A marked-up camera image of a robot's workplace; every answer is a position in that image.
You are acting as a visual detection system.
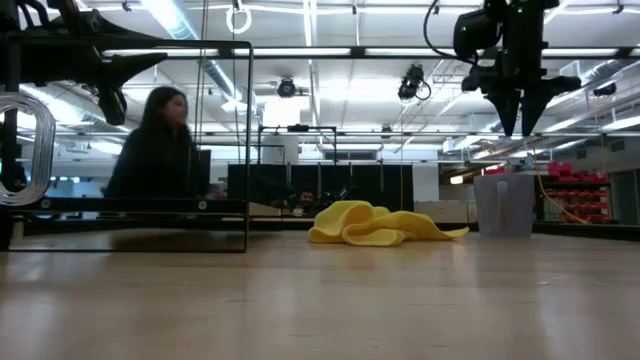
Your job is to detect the black partition wall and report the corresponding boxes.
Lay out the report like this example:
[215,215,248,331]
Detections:
[227,163,415,214]

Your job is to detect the yellow cloth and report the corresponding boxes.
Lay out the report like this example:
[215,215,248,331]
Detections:
[307,199,471,248]

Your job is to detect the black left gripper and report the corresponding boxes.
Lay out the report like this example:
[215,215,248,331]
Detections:
[22,47,169,126]

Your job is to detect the person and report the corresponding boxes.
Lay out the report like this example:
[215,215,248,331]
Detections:
[294,187,318,217]
[103,85,212,200]

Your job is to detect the shelf with red bins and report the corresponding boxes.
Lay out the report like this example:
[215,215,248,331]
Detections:
[482,160,612,224]

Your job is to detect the black aluminium rig frame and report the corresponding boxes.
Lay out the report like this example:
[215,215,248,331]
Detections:
[0,45,640,237]

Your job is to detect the black camera with cable loop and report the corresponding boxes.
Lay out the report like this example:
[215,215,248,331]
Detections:
[397,63,433,103]

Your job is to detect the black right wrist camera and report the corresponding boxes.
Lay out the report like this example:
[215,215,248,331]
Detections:
[452,8,503,62]

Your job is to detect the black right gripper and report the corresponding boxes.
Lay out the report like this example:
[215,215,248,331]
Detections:
[462,0,583,137]

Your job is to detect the round black overhead camera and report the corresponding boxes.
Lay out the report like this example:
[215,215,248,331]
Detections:
[276,76,298,100]

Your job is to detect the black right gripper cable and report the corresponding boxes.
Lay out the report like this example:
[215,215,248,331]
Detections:
[423,0,479,66]

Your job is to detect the white cable ring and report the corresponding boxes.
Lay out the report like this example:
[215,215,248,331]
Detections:
[225,3,253,36]

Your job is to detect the beige cabinet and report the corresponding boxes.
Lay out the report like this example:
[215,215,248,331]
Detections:
[413,199,477,225]

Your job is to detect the black monitor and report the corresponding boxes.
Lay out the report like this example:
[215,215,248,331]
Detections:
[197,148,213,197]

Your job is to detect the thin yellow cable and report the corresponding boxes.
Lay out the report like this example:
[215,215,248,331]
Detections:
[532,144,592,226]

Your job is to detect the grey mug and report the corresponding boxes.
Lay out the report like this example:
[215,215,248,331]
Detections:
[472,172,536,238]

